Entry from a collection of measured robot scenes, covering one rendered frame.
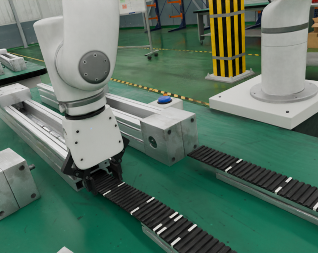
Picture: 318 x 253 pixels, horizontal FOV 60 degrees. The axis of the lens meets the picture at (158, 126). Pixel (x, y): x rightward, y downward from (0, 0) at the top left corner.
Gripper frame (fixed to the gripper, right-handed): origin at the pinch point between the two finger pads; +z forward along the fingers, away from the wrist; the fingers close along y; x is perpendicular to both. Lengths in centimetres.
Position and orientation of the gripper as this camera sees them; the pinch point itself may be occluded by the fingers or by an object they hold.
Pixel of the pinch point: (104, 177)
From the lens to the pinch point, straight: 59.5
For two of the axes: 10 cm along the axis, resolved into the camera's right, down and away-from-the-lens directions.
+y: 7.6, -3.7, 5.4
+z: 1.5, 9.0, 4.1
